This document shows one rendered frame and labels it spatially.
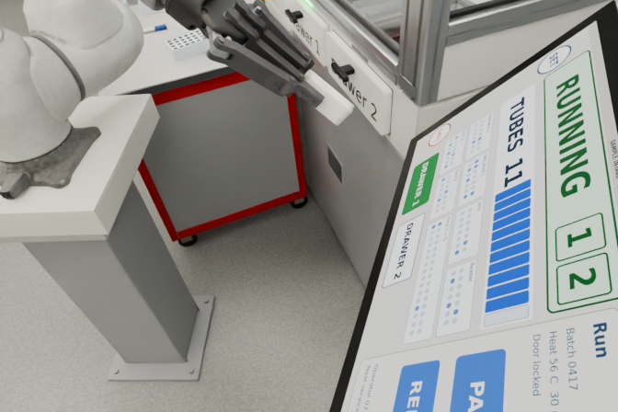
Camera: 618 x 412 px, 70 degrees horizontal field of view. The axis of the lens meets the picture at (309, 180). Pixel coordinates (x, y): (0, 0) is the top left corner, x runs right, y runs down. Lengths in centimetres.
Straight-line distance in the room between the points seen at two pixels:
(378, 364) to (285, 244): 138
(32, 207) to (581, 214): 90
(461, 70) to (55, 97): 75
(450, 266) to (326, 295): 123
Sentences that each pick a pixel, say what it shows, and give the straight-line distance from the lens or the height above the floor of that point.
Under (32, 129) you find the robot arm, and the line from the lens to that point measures 98.
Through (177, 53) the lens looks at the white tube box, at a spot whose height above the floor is 78.
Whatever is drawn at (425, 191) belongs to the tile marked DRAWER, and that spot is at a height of 101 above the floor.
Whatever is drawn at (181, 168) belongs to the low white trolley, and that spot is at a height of 42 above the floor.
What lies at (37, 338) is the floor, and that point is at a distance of 192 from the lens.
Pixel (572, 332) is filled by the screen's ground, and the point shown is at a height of 115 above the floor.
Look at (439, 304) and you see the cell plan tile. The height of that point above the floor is 106.
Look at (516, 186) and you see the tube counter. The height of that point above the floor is 111.
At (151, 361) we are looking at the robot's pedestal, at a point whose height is 3.
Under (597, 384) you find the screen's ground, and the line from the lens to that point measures 31.
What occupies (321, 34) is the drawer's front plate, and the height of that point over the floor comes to 91.
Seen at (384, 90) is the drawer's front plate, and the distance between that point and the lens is 89.
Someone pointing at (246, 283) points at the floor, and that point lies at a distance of 172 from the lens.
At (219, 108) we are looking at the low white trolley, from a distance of 146.
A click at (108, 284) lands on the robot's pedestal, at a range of 125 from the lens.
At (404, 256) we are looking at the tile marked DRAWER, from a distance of 51.
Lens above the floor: 142
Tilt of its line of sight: 45 degrees down
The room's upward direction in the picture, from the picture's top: 6 degrees counter-clockwise
